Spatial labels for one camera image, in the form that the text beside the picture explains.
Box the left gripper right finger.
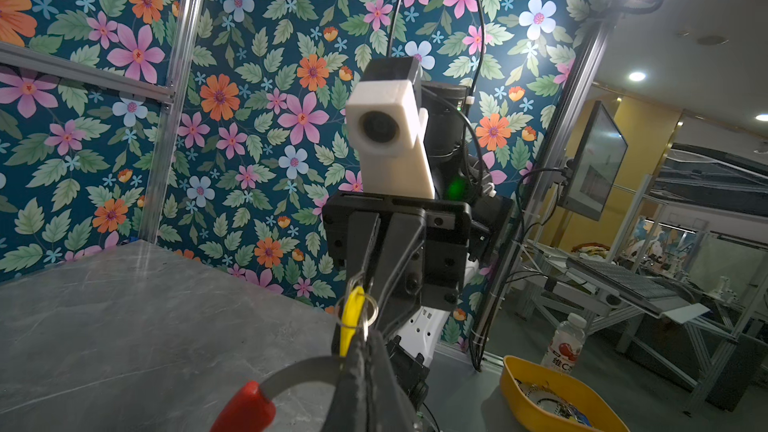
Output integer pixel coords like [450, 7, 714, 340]
[322, 330, 417, 432]

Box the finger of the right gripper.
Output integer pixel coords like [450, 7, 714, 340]
[374, 213, 425, 336]
[346, 211, 381, 293]

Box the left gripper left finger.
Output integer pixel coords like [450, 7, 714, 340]
[259, 355, 343, 401]

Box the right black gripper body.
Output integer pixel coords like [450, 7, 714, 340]
[322, 192, 471, 311]

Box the keyring with coloured keys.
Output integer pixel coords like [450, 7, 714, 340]
[211, 286, 367, 431]

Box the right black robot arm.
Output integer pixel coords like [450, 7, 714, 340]
[322, 79, 512, 367]

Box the plastic water bottle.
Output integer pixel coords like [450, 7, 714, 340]
[540, 313, 587, 375]

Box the yellow plastic bin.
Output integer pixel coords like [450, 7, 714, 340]
[500, 355, 629, 432]

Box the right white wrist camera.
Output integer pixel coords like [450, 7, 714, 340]
[345, 56, 435, 199]

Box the wall monitor screen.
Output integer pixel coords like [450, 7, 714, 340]
[558, 101, 628, 221]

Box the right camera cable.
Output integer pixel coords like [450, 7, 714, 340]
[386, 0, 487, 103]

